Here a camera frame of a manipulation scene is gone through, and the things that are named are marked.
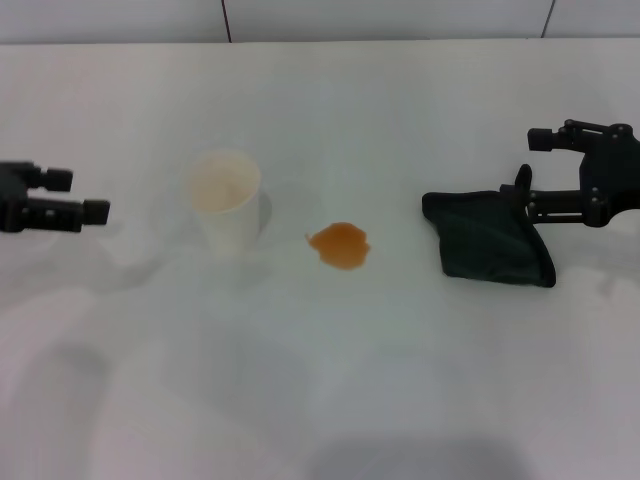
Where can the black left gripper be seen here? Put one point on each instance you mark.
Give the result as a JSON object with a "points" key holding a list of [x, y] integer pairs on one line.
{"points": [[10, 200]]}

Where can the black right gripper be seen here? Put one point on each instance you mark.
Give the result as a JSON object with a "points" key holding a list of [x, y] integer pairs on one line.
{"points": [[617, 180]]}

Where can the dark blue rag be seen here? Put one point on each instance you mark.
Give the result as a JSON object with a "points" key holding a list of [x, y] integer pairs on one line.
{"points": [[480, 235]]}

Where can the white paper cup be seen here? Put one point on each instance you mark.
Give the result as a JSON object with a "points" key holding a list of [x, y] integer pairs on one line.
{"points": [[230, 220]]}

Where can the brown water stain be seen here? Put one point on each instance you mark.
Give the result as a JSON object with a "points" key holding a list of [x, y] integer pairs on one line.
{"points": [[342, 246]]}

